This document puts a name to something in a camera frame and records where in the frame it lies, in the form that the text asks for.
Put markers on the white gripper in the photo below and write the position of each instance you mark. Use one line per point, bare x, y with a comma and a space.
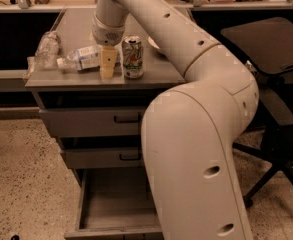
106, 35

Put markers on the blue label plastic bottle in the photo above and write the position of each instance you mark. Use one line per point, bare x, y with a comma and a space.
81, 59

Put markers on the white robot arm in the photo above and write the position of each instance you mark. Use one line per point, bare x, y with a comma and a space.
188, 131

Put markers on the crumpled clear plastic bottle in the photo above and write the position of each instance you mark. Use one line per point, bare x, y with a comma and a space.
45, 57

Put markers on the grey top drawer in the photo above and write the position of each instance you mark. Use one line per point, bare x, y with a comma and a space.
92, 122

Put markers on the grey open bottom drawer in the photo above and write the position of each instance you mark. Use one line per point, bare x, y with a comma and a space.
116, 204

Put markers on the green soda can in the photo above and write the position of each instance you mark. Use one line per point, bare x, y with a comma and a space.
132, 52

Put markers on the black office chair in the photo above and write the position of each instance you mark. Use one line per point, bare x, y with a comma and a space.
267, 47

